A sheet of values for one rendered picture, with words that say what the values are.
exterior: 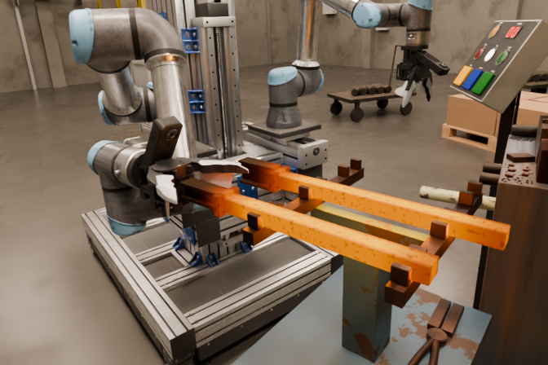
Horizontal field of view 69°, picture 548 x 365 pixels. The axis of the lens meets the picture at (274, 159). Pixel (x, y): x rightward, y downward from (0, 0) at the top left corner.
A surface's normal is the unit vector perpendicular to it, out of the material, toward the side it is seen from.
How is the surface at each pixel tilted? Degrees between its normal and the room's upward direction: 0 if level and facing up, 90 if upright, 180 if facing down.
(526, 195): 90
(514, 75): 90
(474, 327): 0
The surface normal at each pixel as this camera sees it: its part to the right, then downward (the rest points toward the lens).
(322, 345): -0.04, -0.95
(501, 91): -0.12, 0.32
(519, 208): -0.53, 0.29
